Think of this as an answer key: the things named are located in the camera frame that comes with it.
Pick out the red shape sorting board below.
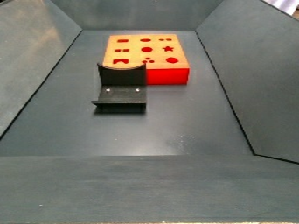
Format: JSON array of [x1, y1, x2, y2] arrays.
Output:
[[103, 34, 191, 85]]

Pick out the black curved holder stand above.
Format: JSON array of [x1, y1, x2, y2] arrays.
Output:
[[92, 64, 147, 114]]

